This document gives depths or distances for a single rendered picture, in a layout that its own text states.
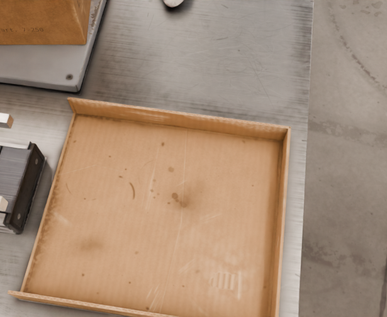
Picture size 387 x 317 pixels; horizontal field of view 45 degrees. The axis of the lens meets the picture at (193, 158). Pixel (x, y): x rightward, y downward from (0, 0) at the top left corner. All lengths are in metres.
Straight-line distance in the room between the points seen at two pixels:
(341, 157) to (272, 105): 0.97
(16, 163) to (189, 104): 0.25
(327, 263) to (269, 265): 0.91
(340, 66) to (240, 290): 1.35
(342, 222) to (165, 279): 1.03
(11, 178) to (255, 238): 0.31
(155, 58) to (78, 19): 0.13
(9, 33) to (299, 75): 0.42
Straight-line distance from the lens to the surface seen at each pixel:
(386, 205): 1.61
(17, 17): 0.70
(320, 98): 1.73
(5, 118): 0.54
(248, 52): 0.73
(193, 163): 0.62
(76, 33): 0.70
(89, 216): 0.61
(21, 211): 0.62
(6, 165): 0.61
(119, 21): 0.77
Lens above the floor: 1.40
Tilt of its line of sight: 65 degrees down
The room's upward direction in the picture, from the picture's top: 1 degrees clockwise
